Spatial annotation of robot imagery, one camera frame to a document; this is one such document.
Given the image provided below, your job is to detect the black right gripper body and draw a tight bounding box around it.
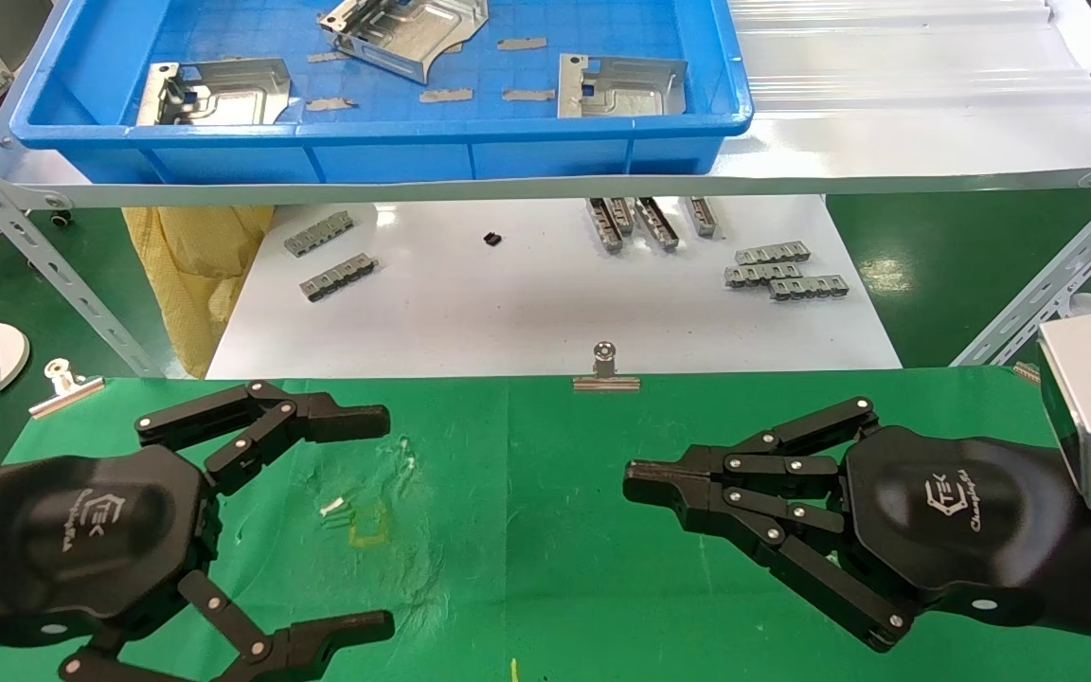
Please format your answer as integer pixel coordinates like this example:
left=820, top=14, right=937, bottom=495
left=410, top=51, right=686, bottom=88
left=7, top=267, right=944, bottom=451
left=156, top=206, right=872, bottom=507
left=842, top=424, right=1079, bottom=628

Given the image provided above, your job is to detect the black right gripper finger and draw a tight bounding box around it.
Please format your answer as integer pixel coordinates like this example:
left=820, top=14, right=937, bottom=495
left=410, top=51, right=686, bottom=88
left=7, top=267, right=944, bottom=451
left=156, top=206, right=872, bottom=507
left=623, top=396, right=880, bottom=501
left=659, top=481, right=914, bottom=655

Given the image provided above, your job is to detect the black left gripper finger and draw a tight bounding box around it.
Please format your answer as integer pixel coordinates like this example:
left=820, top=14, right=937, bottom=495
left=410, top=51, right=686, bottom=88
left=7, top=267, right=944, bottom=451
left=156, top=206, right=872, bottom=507
left=60, top=570, right=396, bottom=682
left=135, top=381, right=391, bottom=495

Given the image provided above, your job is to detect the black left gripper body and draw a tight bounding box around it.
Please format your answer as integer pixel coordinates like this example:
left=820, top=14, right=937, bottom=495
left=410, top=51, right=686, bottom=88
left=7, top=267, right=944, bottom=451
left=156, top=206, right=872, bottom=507
left=0, top=445, right=223, bottom=655

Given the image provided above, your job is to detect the stamped sheet metal part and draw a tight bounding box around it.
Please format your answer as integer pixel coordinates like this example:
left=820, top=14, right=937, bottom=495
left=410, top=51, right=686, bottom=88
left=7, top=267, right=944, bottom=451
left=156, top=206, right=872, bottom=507
left=318, top=0, right=490, bottom=85
left=135, top=58, right=293, bottom=128
left=557, top=53, right=689, bottom=120

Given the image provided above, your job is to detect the yellow fabric bag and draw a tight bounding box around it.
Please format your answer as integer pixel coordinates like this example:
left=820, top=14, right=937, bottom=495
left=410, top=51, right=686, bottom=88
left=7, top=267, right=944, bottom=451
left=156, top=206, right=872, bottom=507
left=122, top=206, right=275, bottom=380

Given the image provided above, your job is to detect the green table cloth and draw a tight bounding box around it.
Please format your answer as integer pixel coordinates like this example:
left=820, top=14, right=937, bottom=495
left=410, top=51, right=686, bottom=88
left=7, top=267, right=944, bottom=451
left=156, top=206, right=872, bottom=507
left=0, top=368, right=1091, bottom=682

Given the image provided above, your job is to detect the blue plastic tray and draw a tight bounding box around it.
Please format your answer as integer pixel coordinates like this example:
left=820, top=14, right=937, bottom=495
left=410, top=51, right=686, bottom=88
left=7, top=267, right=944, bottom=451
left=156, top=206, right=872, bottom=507
left=10, top=0, right=755, bottom=186

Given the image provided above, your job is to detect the white metal shelf rack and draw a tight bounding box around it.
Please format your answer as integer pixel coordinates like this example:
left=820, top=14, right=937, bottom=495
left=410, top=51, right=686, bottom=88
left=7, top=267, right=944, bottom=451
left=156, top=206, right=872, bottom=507
left=0, top=0, right=1091, bottom=380

